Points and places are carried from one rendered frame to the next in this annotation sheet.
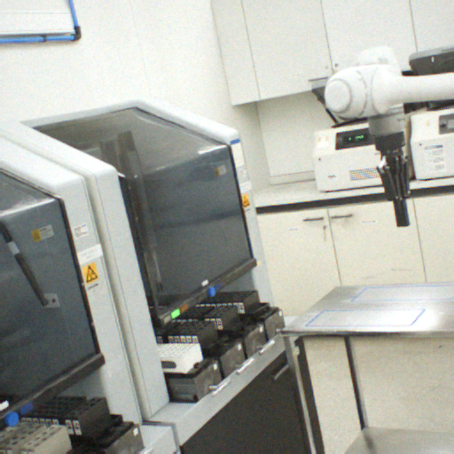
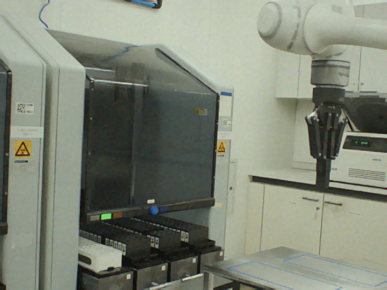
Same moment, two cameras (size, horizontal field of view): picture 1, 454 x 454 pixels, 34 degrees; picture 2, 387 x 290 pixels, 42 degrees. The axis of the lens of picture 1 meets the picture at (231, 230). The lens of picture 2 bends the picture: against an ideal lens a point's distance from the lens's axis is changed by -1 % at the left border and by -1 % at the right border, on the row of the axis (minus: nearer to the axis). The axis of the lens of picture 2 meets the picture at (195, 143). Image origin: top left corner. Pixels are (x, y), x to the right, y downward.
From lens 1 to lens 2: 0.73 m
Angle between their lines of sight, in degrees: 13
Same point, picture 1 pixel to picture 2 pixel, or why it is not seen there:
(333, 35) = (365, 60)
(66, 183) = (24, 63)
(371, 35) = not seen: outside the picture
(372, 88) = (306, 19)
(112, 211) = (67, 104)
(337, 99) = (265, 22)
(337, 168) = (340, 164)
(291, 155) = not seen: hidden behind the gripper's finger
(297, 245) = (292, 216)
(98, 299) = (24, 174)
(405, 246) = (378, 243)
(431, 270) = not seen: outside the picture
